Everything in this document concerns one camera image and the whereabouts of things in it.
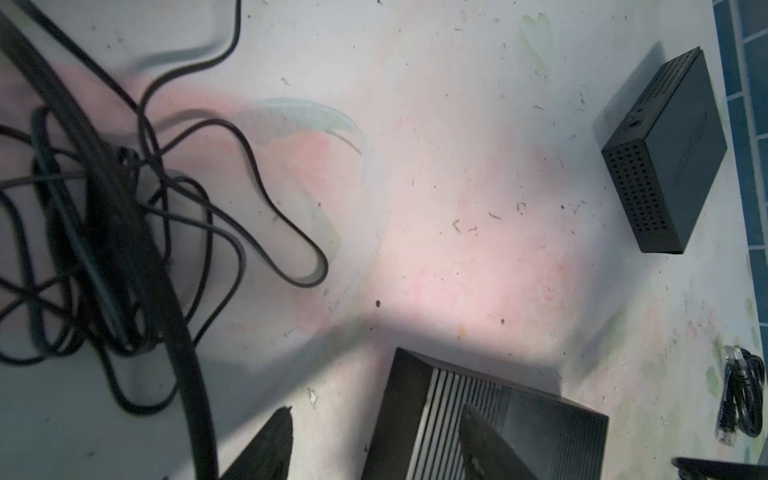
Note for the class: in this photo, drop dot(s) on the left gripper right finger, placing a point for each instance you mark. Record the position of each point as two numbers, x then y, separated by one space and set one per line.
486 455

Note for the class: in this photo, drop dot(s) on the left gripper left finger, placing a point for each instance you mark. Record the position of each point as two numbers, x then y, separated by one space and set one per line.
268 455

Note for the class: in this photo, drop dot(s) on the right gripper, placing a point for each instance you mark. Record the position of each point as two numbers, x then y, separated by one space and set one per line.
700 469

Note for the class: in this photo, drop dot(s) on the black power adapter far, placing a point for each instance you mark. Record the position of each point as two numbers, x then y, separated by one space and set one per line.
91 226

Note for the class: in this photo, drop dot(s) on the flat black router box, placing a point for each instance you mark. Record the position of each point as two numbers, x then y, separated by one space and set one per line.
665 154

